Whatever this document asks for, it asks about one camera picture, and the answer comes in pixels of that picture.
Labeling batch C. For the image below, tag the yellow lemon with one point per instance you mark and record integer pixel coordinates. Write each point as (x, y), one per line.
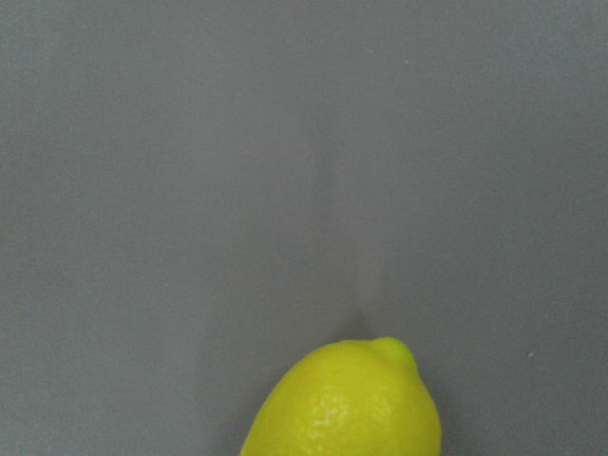
(354, 397)

